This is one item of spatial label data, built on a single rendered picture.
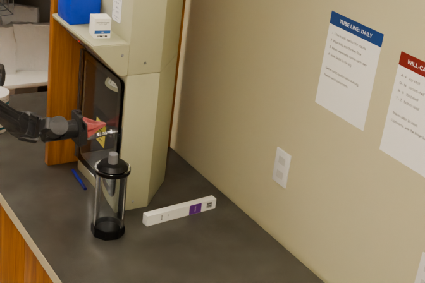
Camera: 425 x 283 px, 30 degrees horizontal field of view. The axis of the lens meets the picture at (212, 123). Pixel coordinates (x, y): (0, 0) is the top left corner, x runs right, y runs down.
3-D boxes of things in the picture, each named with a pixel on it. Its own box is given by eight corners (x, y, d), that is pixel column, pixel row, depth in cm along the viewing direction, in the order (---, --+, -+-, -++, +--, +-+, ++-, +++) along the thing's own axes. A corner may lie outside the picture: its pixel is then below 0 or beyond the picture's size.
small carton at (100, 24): (105, 32, 238) (106, 13, 235) (110, 38, 233) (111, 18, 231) (88, 33, 235) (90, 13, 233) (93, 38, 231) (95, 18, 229)
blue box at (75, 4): (86, 13, 253) (88, -14, 249) (99, 23, 245) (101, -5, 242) (57, 15, 248) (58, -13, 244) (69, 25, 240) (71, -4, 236)
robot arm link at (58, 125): (21, 112, 239) (16, 139, 237) (30, 103, 230) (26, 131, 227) (59, 120, 244) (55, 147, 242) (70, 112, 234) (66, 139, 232)
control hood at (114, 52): (84, 40, 259) (85, 11, 255) (128, 76, 235) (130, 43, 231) (50, 43, 253) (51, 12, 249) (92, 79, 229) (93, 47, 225)
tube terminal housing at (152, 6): (140, 157, 291) (159, -51, 260) (184, 199, 267) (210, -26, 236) (77, 168, 278) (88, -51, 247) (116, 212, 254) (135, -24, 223)
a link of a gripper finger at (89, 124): (109, 120, 245) (81, 125, 241) (109, 141, 248) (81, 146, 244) (101, 112, 251) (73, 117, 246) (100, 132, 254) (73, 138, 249)
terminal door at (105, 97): (78, 156, 275) (84, 47, 259) (114, 198, 252) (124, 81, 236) (76, 156, 275) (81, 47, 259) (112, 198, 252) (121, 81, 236)
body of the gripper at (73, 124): (85, 116, 240) (61, 119, 237) (85, 146, 245) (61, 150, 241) (77, 108, 246) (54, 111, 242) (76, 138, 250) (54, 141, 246)
